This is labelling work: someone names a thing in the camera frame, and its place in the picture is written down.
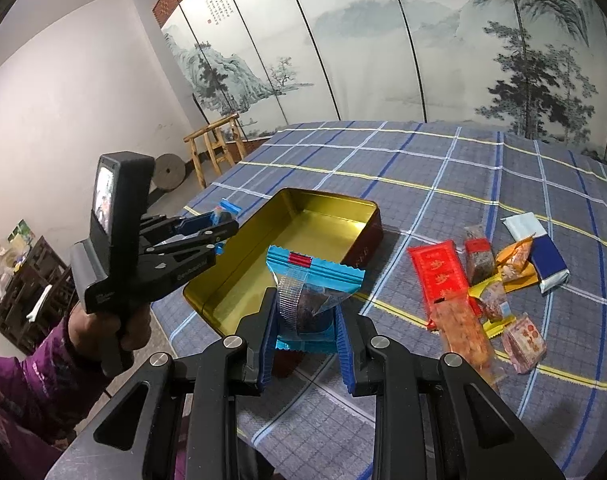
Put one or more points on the round millstone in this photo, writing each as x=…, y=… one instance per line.
x=169, y=172

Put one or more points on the orange snack pouch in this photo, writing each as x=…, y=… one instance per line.
x=515, y=269

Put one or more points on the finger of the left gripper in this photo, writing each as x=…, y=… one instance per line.
x=179, y=247
x=161, y=228

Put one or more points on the purple left sleeve forearm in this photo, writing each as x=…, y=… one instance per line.
x=42, y=398

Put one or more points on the blue plaid tablecloth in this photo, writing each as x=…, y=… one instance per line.
x=447, y=193

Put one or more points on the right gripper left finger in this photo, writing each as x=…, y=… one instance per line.
x=259, y=331

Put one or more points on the blue candy wrapper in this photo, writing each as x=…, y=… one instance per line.
x=225, y=223
x=308, y=290

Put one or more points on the pink candy block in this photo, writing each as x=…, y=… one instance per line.
x=524, y=344

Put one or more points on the white and blue packet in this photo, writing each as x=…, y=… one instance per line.
x=544, y=255

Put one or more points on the yellow pastry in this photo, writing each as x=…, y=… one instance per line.
x=491, y=297

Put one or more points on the long peanut brittle packet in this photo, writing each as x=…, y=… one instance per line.
x=462, y=333

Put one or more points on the gold and maroon tin box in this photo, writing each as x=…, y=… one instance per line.
x=324, y=238

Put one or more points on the red snack packet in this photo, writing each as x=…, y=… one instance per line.
x=441, y=276

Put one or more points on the person left hand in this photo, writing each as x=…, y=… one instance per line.
x=88, y=331

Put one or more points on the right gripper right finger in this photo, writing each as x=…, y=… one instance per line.
x=359, y=370

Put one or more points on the dark wooden shelf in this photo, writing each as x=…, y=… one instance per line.
x=40, y=293

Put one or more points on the painted folding screen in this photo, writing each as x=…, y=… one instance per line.
x=536, y=68

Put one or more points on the bamboo chair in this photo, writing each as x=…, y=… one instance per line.
x=216, y=146

